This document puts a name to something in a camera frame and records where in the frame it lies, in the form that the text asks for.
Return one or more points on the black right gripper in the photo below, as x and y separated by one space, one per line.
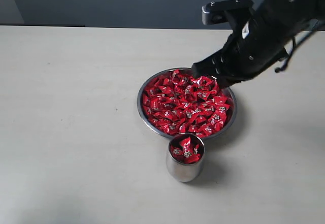
254 45

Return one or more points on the round steel bowl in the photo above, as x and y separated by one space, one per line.
227 92

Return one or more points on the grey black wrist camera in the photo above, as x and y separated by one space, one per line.
226 11

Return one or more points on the red wrapped candies pile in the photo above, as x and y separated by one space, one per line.
180 103

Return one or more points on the red candies in cup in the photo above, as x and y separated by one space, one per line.
186 149

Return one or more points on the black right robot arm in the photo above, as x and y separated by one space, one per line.
305 18

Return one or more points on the shiny steel cup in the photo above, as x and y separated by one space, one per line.
182 172

